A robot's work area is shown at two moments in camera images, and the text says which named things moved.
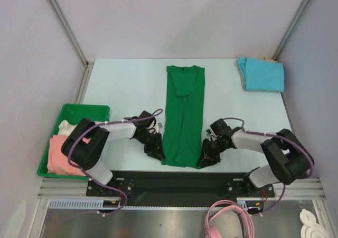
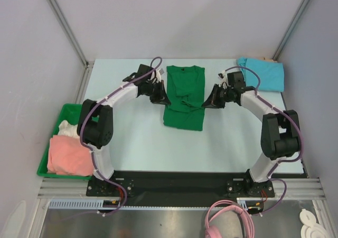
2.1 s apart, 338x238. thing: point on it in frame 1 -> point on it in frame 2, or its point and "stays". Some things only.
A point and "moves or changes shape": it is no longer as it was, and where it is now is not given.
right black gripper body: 209,148 -> 218,95
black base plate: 179,188 stays
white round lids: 311,229 stays
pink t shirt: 58,163 stays
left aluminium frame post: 65,24 stays
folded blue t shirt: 262,75 stays
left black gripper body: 151,142 -> 155,91
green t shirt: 185,91 moves or changes shape
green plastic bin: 74,113 stays
